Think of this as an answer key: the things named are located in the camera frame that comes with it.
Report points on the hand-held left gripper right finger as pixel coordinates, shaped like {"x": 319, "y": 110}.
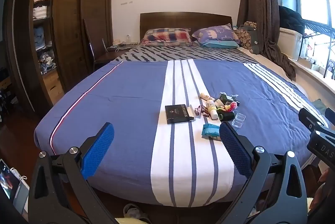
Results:
{"x": 235, "y": 150}

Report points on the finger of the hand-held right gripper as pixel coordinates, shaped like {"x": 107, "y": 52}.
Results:
{"x": 330, "y": 115}
{"x": 307, "y": 119}

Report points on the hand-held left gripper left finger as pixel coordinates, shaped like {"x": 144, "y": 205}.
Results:
{"x": 98, "y": 150}

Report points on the clear plastic box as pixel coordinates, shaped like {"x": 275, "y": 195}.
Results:
{"x": 238, "y": 120}

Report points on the teal wet wipe packet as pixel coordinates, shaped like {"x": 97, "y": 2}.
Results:
{"x": 210, "y": 131}

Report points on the dark thread spool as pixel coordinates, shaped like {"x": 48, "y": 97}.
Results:
{"x": 227, "y": 116}

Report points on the white lotion bottle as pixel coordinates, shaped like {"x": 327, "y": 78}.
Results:
{"x": 211, "y": 108}

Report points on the dark green box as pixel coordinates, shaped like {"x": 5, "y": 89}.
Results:
{"x": 225, "y": 99}

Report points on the patterned ribbon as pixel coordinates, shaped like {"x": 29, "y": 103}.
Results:
{"x": 198, "y": 110}

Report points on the black box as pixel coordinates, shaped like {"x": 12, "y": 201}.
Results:
{"x": 178, "y": 114}

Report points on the blue white striped blanket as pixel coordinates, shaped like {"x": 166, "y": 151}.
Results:
{"x": 125, "y": 98}

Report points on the white slipper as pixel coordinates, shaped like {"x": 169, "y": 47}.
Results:
{"x": 133, "y": 212}

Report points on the white storage box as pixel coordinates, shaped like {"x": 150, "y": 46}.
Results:
{"x": 289, "y": 43}

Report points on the smartphone with lit screen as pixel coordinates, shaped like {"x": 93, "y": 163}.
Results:
{"x": 10, "y": 179}

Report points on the grey green cushion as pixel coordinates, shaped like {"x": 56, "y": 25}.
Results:
{"x": 256, "y": 42}

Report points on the dark wooden chair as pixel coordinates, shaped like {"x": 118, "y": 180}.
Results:
{"x": 104, "y": 57}

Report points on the black padded jacket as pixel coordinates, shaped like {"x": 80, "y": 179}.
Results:
{"x": 290, "y": 17}

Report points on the brown floral cushion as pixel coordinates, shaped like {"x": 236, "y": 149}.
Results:
{"x": 244, "y": 35}

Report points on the teal pillow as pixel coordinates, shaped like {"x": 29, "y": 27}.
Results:
{"x": 219, "y": 44}

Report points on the grey zebra striped sheet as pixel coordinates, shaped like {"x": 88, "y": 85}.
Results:
{"x": 170, "y": 54}

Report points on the purple elephant print pillow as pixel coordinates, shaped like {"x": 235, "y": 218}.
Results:
{"x": 217, "y": 33}

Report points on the light blue folded clothes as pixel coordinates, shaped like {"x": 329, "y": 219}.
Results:
{"x": 42, "y": 37}

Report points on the red blue plaid pillow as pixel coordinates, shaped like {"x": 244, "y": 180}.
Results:
{"x": 165, "y": 37}

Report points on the dark wooden wardrobe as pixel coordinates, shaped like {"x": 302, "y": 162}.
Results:
{"x": 68, "y": 17}

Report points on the dark wooden headboard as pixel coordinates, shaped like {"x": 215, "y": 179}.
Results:
{"x": 183, "y": 20}

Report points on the white striped storage basket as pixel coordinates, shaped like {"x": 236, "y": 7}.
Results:
{"x": 40, "y": 12}

